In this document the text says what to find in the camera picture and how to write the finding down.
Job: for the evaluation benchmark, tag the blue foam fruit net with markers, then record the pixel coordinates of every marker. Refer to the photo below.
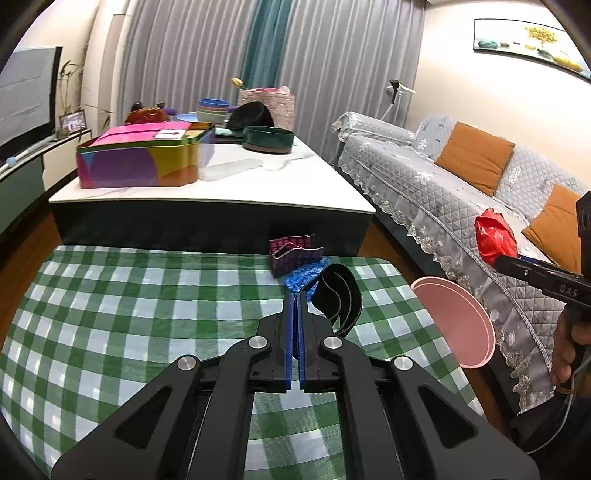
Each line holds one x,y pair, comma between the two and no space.
302,274

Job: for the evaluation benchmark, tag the blue plate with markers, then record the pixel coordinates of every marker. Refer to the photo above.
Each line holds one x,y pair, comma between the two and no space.
187,117

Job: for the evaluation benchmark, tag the blue bowl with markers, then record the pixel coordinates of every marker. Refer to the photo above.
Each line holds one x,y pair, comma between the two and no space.
213,103

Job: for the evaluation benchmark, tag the colourful metal tin box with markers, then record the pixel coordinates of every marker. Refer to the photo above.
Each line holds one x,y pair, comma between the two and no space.
134,166

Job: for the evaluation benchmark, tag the grey quilted sofa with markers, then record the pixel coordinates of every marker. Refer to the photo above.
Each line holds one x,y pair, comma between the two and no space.
415,175

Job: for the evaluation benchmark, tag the white standing air conditioner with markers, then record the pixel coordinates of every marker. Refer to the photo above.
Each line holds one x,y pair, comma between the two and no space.
106,78

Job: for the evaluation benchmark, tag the black hat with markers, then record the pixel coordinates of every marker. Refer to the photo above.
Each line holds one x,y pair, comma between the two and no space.
249,117

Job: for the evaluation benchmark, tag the white marble coffee table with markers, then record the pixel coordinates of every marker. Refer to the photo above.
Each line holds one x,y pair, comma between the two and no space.
277,189

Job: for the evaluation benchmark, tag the framed wall picture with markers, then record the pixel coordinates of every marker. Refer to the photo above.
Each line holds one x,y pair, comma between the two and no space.
531,44

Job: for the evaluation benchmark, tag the red teapot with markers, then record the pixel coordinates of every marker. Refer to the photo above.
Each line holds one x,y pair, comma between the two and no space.
145,115

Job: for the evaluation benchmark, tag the flat screen television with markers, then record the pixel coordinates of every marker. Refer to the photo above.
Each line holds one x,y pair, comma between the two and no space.
25,97

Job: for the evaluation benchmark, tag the grey curtain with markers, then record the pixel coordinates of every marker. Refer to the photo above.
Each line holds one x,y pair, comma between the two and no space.
346,69

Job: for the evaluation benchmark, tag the red plastic bag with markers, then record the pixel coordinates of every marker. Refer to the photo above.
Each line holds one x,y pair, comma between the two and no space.
496,235

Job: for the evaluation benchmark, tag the bamboo plant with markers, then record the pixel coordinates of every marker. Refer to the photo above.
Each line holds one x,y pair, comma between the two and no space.
67,87

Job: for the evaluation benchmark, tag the pink lace basket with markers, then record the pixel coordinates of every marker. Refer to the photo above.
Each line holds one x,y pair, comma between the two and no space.
281,108

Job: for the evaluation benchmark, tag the person's right hand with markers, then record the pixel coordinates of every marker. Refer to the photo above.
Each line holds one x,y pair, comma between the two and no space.
565,355

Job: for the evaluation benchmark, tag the dark green round container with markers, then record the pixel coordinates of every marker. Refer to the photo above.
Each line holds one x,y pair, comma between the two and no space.
268,138

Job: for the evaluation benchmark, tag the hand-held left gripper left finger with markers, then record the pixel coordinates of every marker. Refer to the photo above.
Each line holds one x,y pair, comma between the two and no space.
289,341

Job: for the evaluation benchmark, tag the yellow tulip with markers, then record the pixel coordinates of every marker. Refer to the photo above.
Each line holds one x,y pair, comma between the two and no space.
237,83

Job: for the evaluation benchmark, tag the green checkered tablecloth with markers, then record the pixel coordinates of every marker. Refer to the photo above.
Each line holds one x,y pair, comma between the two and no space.
115,314

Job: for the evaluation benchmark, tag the small photo frame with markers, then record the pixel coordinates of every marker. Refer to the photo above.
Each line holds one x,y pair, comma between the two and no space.
73,122

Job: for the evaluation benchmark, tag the white floor lamp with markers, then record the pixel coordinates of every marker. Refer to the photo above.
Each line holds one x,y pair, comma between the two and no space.
396,92

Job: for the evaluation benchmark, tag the teal curtain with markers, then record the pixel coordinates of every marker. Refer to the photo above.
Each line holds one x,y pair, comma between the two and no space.
268,50

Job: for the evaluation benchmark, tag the pink round bin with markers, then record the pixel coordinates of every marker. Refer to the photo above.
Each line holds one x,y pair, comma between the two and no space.
455,323

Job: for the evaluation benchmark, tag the green bowl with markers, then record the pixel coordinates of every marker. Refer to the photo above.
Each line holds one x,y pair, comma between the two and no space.
212,111

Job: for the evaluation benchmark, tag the mint green tray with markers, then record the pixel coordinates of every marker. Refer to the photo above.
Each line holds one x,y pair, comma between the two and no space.
228,133

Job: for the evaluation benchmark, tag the television cabinet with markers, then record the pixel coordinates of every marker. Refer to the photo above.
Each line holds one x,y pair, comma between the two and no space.
23,180

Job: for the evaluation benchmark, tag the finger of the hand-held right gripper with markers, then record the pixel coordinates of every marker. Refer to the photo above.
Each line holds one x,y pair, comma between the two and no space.
545,277

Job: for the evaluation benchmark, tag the orange cushion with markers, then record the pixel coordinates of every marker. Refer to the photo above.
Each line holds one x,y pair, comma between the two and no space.
475,157
554,226

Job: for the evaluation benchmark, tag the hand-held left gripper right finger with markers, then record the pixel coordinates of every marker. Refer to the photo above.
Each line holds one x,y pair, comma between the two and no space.
302,341

